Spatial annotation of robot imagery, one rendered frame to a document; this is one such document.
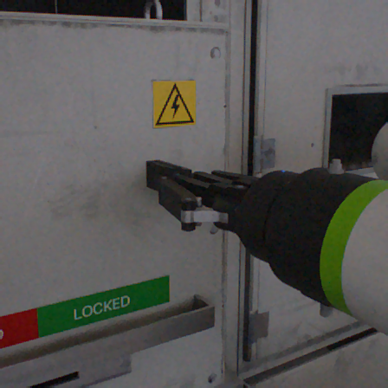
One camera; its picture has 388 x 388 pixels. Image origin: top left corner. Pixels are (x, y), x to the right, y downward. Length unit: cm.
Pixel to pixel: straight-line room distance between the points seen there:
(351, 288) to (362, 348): 87
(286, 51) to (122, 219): 41
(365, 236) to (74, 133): 33
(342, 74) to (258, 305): 42
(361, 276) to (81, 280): 35
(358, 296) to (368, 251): 3
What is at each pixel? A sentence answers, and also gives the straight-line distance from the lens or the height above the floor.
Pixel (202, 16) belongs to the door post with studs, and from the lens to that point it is 79.
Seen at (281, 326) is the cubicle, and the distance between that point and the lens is 98.
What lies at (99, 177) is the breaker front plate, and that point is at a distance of 56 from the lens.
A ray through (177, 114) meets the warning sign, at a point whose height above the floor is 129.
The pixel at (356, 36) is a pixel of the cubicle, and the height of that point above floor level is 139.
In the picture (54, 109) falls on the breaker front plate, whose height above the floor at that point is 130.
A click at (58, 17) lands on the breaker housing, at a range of 54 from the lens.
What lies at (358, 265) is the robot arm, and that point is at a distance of 32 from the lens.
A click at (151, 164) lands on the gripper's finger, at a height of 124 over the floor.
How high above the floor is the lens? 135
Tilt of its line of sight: 14 degrees down
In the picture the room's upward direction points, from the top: straight up
